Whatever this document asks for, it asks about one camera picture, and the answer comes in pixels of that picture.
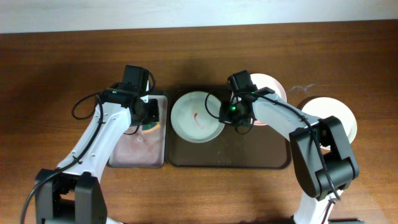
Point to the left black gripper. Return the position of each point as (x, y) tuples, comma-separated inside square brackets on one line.
[(154, 116)]

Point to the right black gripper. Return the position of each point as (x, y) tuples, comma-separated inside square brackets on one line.
[(225, 117)]

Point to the orange green sponge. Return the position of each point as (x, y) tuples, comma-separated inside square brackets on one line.
[(150, 128)]

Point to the pink plate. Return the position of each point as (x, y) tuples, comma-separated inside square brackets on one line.
[(270, 87)]

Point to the pale green plate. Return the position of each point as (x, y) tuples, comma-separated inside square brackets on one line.
[(190, 118)]

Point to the white plate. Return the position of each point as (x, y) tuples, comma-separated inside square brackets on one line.
[(324, 107)]

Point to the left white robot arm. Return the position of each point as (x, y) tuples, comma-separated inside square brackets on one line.
[(71, 193)]

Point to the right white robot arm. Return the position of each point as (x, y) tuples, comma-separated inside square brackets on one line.
[(324, 161)]

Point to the small metal tray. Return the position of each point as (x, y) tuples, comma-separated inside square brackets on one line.
[(138, 149)]

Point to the large dark brown tray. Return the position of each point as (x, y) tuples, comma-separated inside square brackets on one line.
[(261, 148)]

